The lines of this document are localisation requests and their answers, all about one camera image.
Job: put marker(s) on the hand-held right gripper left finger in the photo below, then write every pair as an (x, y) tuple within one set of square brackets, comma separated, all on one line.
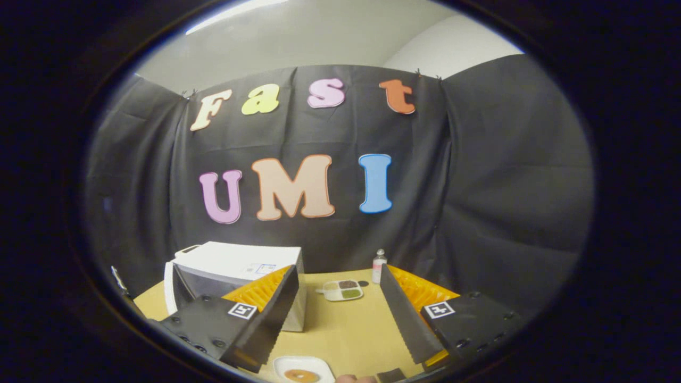
[(271, 324)]

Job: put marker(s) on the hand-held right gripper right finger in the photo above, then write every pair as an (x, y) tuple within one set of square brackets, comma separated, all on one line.
[(407, 324)]

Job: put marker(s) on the sugared doughnut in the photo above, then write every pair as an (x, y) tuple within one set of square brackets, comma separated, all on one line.
[(290, 376)]

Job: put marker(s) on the white microwave oven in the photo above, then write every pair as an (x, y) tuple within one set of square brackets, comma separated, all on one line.
[(229, 260)]

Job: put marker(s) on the white oval plate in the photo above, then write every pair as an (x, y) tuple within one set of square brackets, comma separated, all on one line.
[(287, 364)]

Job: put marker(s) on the small pink label bottle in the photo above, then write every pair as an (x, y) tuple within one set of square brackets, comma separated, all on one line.
[(379, 268)]

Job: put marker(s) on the white divided snack dish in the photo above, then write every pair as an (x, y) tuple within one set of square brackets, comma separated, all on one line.
[(340, 291)]

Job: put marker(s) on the white device with dark screen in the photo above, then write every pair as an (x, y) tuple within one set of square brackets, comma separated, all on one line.
[(189, 249)]

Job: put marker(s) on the thin grey rod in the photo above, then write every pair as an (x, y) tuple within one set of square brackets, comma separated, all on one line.
[(119, 279)]

